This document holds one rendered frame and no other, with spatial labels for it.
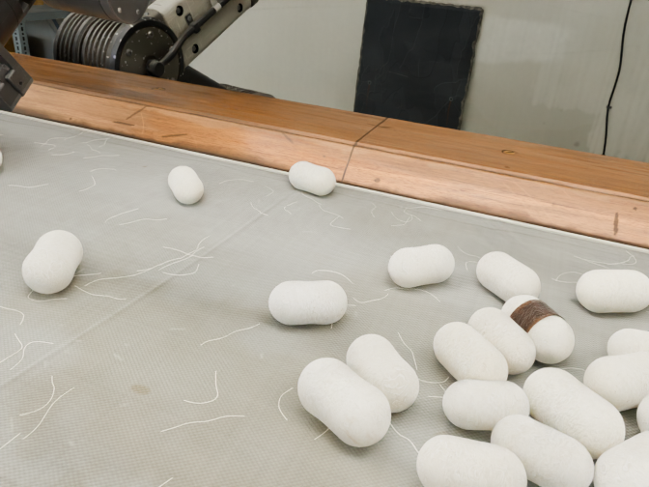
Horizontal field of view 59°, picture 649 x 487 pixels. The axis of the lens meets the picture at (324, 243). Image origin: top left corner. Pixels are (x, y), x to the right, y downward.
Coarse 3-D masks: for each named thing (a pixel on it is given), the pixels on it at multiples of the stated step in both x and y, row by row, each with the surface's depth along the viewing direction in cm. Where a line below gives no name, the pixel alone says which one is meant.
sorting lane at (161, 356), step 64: (0, 128) 47; (64, 128) 48; (0, 192) 35; (64, 192) 36; (128, 192) 37; (256, 192) 39; (0, 256) 29; (128, 256) 30; (192, 256) 30; (256, 256) 31; (320, 256) 31; (384, 256) 32; (512, 256) 33; (576, 256) 34; (640, 256) 34; (0, 320) 24; (64, 320) 24; (128, 320) 25; (192, 320) 25; (256, 320) 26; (384, 320) 26; (448, 320) 27; (576, 320) 28; (640, 320) 28; (0, 384) 21; (64, 384) 21; (128, 384) 21; (192, 384) 22; (256, 384) 22; (448, 384) 23; (0, 448) 18; (64, 448) 18; (128, 448) 19; (192, 448) 19; (256, 448) 19; (320, 448) 19; (384, 448) 19
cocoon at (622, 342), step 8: (616, 336) 24; (624, 336) 24; (632, 336) 24; (640, 336) 24; (648, 336) 24; (608, 344) 24; (616, 344) 24; (624, 344) 24; (632, 344) 23; (640, 344) 23; (648, 344) 23; (608, 352) 24; (616, 352) 24; (624, 352) 24; (632, 352) 23
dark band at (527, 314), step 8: (528, 304) 25; (536, 304) 24; (544, 304) 25; (512, 312) 25; (520, 312) 24; (528, 312) 24; (536, 312) 24; (544, 312) 24; (552, 312) 24; (520, 320) 24; (528, 320) 24; (536, 320) 24; (528, 328) 24
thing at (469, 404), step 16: (464, 384) 20; (480, 384) 20; (496, 384) 20; (512, 384) 20; (448, 400) 20; (464, 400) 20; (480, 400) 20; (496, 400) 20; (512, 400) 20; (528, 400) 20; (448, 416) 20; (464, 416) 20; (480, 416) 20; (496, 416) 20
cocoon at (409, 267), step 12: (396, 252) 29; (408, 252) 28; (420, 252) 28; (432, 252) 28; (444, 252) 29; (396, 264) 28; (408, 264) 28; (420, 264) 28; (432, 264) 28; (444, 264) 28; (396, 276) 28; (408, 276) 28; (420, 276) 28; (432, 276) 28; (444, 276) 29
